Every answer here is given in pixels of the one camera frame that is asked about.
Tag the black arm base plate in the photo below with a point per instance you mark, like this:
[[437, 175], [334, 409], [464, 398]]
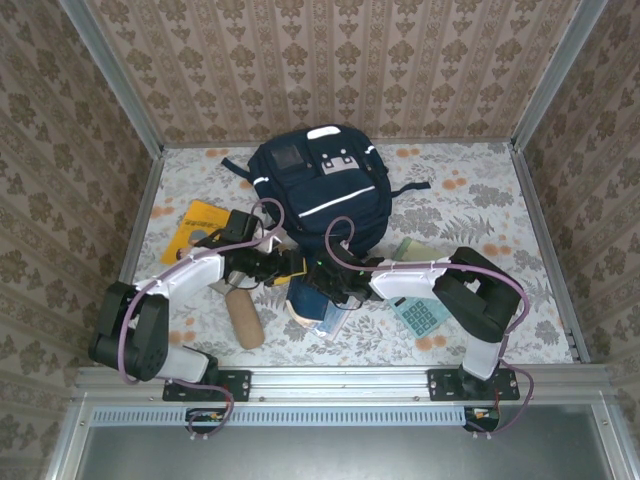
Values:
[[442, 385], [235, 385]]

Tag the aluminium frame post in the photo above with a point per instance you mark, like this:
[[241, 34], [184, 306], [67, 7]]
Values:
[[112, 75], [555, 75]]

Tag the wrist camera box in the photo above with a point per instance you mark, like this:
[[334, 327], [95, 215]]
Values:
[[244, 225], [348, 249]]

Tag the grey metal panel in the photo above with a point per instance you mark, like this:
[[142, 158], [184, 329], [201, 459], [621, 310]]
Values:
[[340, 455]]

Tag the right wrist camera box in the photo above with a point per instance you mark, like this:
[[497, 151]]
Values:
[[348, 249]]

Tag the aluminium mounting rail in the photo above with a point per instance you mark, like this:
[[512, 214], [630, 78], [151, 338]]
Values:
[[340, 382]]

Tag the yellow book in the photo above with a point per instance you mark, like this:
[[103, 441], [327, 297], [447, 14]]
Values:
[[195, 225]]

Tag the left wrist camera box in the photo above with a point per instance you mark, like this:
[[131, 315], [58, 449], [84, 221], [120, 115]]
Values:
[[244, 225]]

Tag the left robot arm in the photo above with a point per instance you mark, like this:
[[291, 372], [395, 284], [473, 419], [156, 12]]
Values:
[[185, 280]]

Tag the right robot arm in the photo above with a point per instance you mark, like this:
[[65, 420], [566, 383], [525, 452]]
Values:
[[475, 300]]

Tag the brown pencil case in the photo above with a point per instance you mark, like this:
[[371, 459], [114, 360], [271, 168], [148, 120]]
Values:
[[245, 320]]

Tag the floral tablecloth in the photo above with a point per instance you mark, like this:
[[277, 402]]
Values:
[[475, 200]]

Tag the blue notebook with yellow label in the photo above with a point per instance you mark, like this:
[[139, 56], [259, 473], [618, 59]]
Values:
[[307, 305]]

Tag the teal calculator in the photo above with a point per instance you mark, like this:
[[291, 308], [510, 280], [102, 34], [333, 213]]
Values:
[[422, 317]]

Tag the navy blue backpack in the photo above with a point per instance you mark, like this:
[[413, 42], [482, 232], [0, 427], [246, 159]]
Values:
[[325, 195]]

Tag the green book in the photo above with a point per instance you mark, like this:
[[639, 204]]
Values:
[[417, 250]]

